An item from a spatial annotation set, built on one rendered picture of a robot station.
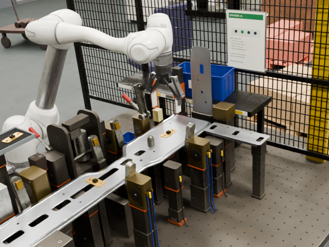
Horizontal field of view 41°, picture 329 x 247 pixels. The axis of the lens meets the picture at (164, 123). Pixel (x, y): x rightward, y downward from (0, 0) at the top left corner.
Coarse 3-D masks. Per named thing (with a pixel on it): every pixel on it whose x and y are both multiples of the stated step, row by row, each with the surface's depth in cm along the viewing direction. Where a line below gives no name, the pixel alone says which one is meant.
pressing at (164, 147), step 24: (168, 120) 215; (192, 120) 213; (144, 144) 195; (168, 144) 193; (120, 168) 178; (144, 168) 178; (72, 192) 166; (96, 192) 164; (24, 216) 155; (48, 216) 154; (72, 216) 153; (0, 240) 144; (24, 240) 143
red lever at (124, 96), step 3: (123, 96) 211; (126, 96) 210; (126, 99) 210; (129, 99) 210; (129, 102) 210; (132, 102) 210; (132, 105) 209; (135, 105) 209; (135, 108) 209; (138, 108) 208; (138, 111) 208; (144, 114) 207
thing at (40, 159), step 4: (32, 156) 173; (36, 156) 173; (40, 156) 172; (44, 156) 172; (28, 160) 172; (32, 160) 170; (36, 160) 170; (40, 160) 171; (44, 160) 173; (32, 164) 172; (36, 164) 170; (40, 164) 172; (44, 164) 173; (44, 168) 174; (48, 176) 177; (48, 180) 177
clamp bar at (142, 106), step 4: (136, 84) 203; (140, 84) 203; (136, 88) 202; (140, 88) 200; (144, 88) 201; (136, 92) 203; (140, 92) 205; (136, 96) 204; (140, 96) 205; (140, 100) 204; (144, 100) 206; (140, 104) 204; (144, 104) 206; (140, 108) 205; (144, 108) 208; (140, 112) 206; (144, 112) 209; (148, 116) 209; (144, 120) 207
